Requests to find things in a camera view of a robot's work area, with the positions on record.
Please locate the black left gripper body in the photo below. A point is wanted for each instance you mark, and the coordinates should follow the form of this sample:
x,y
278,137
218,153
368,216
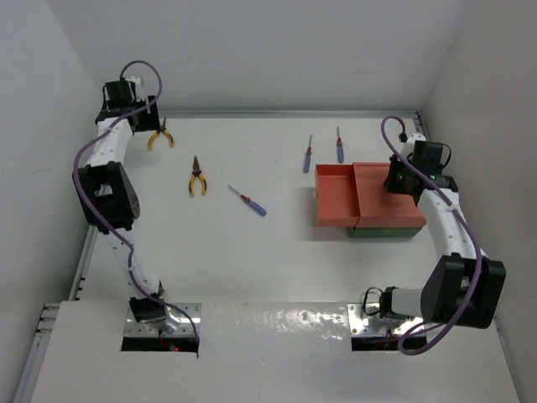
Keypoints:
x,y
148,121

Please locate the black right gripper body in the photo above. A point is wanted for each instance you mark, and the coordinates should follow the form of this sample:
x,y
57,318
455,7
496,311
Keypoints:
x,y
398,175

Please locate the salmon red drawer box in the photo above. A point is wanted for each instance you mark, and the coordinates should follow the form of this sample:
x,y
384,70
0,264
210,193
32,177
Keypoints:
x,y
353,196

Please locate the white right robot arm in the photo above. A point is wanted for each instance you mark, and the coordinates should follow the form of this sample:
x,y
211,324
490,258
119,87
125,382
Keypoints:
x,y
418,173

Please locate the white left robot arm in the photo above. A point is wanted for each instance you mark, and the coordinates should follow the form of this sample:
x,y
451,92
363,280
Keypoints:
x,y
108,199

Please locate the green drawer box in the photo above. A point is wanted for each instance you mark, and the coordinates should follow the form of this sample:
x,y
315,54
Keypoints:
x,y
356,232

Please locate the blue red screwdriver right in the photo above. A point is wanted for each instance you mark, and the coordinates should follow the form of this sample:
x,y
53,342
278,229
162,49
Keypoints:
x,y
339,146

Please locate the blue red screwdriver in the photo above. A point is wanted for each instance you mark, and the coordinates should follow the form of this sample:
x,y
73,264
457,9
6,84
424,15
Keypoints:
x,y
339,146
308,153
249,202

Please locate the blue red screwdriver left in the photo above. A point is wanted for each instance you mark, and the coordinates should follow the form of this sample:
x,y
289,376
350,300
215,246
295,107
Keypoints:
x,y
308,153

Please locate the blue red screwdriver centre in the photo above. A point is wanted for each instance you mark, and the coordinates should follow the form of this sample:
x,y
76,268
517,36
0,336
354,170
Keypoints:
x,y
249,202

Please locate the white front cover board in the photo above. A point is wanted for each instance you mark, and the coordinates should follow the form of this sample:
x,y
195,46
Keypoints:
x,y
263,353

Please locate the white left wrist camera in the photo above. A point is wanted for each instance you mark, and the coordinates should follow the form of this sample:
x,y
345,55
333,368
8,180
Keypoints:
x,y
136,87

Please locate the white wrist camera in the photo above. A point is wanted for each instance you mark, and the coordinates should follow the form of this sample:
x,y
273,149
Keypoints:
x,y
136,87
411,139

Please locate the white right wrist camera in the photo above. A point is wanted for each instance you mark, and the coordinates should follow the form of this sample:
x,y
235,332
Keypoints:
x,y
411,139

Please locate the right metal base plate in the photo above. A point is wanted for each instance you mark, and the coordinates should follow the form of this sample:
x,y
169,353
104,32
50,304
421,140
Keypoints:
x,y
362,325

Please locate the metal base plate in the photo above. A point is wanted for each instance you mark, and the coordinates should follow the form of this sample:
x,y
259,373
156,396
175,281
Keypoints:
x,y
362,325
175,324

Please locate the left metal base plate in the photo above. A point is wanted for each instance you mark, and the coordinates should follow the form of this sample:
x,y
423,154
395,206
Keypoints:
x,y
175,324

